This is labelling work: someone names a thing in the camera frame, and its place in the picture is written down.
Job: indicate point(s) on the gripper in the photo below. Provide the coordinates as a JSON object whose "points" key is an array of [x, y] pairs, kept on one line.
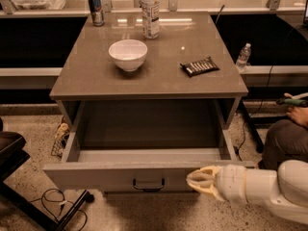
{"points": [[230, 181]]}

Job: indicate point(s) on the grey top drawer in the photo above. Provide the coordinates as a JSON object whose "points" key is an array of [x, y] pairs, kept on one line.
{"points": [[113, 142]]}

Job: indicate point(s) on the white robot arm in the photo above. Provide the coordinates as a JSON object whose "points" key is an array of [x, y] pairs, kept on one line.
{"points": [[283, 192]]}

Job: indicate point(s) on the grey cabinet with glossy top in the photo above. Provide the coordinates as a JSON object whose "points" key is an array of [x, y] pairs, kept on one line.
{"points": [[90, 74]]}

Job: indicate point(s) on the person's hand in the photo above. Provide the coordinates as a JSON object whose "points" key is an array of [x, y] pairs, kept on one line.
{"points": [[298, 115]]}

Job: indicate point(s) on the black stand leg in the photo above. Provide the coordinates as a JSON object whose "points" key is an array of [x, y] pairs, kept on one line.
{"points": [[251, 121]]}

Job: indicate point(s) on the person in brown trousers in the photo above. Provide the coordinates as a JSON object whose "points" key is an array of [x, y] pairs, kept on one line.
{"points": [[285, 141]]}

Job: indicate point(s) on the black snack bar packet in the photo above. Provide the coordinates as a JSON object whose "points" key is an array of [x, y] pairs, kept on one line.
{"points": [[200, 67]]}

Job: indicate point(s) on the clear water bottle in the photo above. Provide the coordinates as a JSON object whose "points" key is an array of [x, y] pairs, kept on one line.
{"points": [[243, 57]]}

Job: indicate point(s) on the white ceramic bowl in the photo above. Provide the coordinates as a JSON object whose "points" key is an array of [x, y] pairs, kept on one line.
{"points": [[128, 54]]}

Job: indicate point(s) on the white plastic bottle with label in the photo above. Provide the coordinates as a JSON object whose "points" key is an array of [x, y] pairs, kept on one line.
{"points": [[150, 18]]}

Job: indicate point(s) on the black chair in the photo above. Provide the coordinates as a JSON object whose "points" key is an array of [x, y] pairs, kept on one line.
{"points": [[12, 156]]}

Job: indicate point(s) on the blue energy drink can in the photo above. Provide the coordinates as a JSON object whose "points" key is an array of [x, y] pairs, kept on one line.
{"points": [[96, 12]]}

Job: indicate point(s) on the black drawer handle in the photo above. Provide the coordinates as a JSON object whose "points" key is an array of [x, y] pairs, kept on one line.
{"points": [[147, 187]]}

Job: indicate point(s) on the green handled tool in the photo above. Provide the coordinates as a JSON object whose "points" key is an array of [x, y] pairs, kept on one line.
{"points": [[299, 100]]}

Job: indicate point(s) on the black tripod leg with cable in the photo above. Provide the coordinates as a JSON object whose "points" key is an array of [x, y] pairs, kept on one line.
{"points": [[68, 210]]}

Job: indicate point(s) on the wire basket on floor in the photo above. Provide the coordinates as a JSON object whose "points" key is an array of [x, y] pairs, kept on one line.
{"points": [[60, 140]]}

